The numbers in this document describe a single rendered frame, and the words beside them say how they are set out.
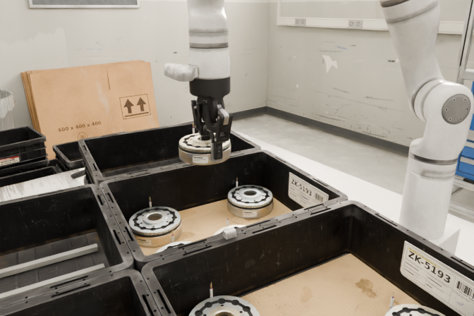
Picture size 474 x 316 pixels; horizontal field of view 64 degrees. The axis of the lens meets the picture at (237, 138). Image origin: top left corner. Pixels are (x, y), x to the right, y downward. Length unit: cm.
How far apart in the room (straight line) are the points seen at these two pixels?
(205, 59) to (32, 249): 49
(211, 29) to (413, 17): 36
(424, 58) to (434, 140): 16
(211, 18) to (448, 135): 50
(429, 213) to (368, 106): 299
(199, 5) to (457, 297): 60
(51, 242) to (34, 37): 277
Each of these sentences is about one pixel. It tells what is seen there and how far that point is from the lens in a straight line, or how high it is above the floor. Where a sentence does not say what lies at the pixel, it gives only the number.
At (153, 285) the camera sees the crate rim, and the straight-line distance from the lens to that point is 53.
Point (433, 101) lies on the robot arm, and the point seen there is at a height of 109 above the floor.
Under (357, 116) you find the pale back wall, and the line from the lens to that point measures 393.
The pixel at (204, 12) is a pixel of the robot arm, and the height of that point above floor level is 125.
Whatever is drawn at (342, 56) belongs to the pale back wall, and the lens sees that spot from 396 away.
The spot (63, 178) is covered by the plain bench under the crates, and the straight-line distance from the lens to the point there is 146.
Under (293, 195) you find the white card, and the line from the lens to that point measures 86.
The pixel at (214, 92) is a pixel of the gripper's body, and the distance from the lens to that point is 67.
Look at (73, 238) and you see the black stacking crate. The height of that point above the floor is 83.
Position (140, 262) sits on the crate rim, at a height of 93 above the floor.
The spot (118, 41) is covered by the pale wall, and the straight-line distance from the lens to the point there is 369.
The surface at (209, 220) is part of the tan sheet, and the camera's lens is 84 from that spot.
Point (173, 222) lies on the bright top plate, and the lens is 78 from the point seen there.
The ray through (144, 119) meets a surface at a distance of 362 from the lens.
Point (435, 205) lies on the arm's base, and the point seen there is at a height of 88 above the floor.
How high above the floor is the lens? 126
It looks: 19 degrees down
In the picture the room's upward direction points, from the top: straight up
